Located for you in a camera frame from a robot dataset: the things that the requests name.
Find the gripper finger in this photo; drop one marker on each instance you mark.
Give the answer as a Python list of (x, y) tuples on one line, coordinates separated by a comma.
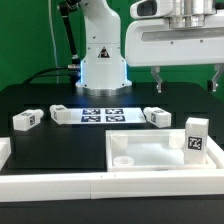
[(155, 70), (219, 71)]

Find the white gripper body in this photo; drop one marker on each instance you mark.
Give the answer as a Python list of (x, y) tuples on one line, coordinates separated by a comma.
[(153, 43)]

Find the white square tabletop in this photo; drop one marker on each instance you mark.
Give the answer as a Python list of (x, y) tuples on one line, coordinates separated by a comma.
[(155, 150)]

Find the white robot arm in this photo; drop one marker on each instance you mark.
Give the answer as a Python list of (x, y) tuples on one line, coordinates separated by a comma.
[(104, 67)]

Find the white sheet with fiducial markers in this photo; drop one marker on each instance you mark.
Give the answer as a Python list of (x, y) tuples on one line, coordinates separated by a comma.
[(105, 116)]

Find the white front fence bar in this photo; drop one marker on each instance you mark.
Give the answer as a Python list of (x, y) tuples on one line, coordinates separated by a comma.
[(20, 188)]

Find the white fence bar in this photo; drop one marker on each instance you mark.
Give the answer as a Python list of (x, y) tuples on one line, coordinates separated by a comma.
[(5, 151), (20, 188)]

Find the white left fence bar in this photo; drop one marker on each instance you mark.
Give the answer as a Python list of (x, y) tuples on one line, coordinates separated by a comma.
[(5, 151)]

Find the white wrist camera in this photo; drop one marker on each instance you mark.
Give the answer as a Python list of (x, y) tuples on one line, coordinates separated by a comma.
[(151, 8)]

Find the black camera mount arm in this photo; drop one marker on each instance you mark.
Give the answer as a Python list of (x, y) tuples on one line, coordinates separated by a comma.
[(65, 8)]

